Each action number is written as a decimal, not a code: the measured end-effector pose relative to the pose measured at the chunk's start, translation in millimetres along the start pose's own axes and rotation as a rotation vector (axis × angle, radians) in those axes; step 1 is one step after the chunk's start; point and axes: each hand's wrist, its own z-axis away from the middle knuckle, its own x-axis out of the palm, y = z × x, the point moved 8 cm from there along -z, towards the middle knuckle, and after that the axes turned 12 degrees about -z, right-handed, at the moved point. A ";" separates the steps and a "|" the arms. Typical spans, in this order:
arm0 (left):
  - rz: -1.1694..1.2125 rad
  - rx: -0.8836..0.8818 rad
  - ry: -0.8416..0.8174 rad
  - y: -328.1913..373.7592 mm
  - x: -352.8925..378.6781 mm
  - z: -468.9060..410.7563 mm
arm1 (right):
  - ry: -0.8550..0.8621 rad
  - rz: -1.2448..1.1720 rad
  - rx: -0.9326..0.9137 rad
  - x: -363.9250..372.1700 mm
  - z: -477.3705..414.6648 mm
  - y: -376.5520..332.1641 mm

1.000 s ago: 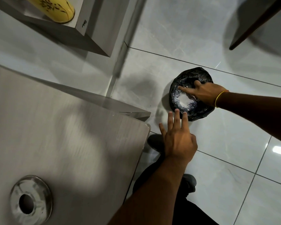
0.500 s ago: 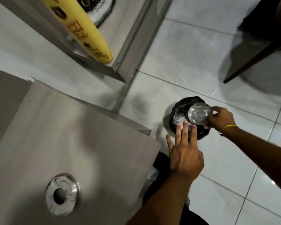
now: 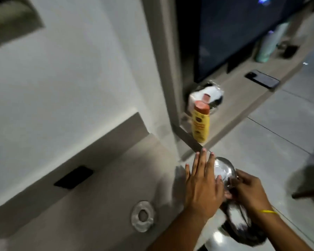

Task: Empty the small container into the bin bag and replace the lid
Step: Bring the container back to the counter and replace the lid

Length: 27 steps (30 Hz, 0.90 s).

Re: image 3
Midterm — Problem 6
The pale green bottle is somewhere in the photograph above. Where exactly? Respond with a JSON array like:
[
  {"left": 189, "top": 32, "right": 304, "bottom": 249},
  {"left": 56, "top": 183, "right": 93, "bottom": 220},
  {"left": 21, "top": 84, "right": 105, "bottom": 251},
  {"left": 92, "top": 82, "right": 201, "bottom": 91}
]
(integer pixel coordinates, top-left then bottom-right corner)
[{"left": 255, "top": 22, "right": 290, "bottom": 63}]

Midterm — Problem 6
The black rectangular socket plate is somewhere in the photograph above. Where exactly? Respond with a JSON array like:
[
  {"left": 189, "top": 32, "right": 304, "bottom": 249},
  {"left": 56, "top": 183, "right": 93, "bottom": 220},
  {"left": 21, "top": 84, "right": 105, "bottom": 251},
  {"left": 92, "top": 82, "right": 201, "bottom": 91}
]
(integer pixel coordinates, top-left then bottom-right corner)
[{"left": 54, "top": 165, "right": 94, "bottom": 190}]

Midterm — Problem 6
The person's left hand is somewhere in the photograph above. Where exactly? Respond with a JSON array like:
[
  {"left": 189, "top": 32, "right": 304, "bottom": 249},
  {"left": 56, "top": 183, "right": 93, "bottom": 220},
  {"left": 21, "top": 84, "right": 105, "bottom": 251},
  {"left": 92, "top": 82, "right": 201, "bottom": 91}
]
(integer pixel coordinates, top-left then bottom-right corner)
[{"left": 184, "top": 147, "right": 225, "bottom": 220}]

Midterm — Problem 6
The white bottle with pink cap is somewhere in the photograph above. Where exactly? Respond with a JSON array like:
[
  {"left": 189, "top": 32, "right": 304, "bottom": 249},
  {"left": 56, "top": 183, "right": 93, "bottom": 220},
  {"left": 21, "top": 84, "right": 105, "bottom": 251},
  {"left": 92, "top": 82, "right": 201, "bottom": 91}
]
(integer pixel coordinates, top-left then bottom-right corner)
[{"left": 188, "top": 91, "right": 212, "bottom": 114}]

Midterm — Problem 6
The black plastic bag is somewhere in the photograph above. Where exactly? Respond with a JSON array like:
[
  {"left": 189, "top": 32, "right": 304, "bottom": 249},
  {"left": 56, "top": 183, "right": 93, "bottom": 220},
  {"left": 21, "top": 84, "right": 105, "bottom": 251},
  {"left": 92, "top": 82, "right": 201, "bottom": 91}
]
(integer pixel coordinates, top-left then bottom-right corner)
[{"left": 219, "top": 198, "right": 268, "bottom": 246}]

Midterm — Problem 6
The shiny steel bowl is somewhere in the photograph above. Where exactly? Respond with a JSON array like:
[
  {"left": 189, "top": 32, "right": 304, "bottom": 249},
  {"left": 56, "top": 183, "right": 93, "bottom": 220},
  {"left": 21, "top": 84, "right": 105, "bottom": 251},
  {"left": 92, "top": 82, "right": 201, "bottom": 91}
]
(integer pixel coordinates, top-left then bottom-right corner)
[{"left": 214, "top": 156, "right": 239, "bottom": 192}]

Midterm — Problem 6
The person's right forearm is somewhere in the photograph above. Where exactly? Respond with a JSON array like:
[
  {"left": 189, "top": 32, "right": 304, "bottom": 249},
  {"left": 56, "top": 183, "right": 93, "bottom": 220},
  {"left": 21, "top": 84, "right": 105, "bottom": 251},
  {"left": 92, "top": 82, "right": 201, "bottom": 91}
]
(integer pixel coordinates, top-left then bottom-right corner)
[{"left": 251, "top": 209, "right": 314, "bottom": 251}]

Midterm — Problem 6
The person's left forearm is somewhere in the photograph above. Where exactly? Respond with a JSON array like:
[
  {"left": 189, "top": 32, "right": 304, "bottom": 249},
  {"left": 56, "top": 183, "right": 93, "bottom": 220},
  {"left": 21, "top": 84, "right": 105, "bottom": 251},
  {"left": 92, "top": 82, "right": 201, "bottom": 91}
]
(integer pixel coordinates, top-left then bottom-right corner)
[{"left": 146, "top": 208, "right": 221, "bottom": 251}]

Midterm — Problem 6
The yellow bottle with orange cap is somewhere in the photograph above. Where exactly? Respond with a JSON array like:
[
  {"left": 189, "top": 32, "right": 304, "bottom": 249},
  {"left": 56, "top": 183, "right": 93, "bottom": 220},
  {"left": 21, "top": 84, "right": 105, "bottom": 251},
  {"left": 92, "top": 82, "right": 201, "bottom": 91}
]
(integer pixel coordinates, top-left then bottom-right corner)
[{"left": 191, "top": 100, "right": 211, "bottom": 144}]

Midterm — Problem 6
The black flat screen television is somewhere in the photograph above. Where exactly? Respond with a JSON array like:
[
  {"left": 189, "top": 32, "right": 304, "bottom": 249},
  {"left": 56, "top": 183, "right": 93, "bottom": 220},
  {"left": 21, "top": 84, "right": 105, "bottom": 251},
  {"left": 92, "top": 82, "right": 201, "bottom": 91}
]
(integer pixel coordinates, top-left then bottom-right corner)
[{"left": 193, "top": 0, "right": 314, "bottom": 83}]

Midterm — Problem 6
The person's right hand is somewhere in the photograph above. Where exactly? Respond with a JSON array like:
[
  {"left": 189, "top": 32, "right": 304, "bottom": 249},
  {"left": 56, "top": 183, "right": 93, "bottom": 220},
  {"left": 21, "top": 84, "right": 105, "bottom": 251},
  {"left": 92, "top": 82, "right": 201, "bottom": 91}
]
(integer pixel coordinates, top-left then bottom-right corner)
[{"left": 224, "top": 169, "right": 275, "bottom": 216}]

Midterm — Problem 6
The clear plastic bag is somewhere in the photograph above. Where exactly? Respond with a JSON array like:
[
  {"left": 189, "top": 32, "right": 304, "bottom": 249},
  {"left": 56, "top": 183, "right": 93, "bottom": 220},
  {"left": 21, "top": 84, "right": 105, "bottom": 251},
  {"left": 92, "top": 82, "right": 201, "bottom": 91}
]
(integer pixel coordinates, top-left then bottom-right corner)
[{"left": 187, "top": 80, "right": 225, "bottom": 116}]

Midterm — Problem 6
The grey cabinet side panel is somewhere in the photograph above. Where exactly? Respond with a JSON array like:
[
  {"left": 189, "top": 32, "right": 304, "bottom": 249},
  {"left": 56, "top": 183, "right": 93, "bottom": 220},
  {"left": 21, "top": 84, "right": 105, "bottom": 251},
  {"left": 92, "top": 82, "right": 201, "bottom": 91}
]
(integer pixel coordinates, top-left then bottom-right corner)
[{"left": 141, "top": 0, "right": 210, "bottom": 152}]

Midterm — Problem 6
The small black box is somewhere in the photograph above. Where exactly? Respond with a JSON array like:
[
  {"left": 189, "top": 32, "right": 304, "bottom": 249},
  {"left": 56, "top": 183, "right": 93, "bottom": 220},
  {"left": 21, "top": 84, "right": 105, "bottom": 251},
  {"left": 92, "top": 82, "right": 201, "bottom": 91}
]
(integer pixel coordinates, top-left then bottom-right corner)
[{"left": 282, "top": 45, "right": 299, "bottom": 59}]

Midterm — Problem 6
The round silver ring holder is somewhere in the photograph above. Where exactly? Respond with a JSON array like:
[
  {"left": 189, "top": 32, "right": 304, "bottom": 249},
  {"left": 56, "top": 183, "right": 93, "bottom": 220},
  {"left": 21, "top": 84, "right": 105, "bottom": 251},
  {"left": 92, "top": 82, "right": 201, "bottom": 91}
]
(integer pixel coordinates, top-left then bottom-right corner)
[{"left": 130, "top": 201, "right": 156, "bottom": 233}]

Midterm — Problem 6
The black smartphone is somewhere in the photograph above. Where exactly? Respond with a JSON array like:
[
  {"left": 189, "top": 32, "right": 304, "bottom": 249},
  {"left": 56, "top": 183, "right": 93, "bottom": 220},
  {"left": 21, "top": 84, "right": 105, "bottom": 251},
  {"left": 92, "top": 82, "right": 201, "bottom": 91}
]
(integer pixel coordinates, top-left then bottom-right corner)
[{"left": 244, "top": 69, "right": 281, "bottom": 90}]

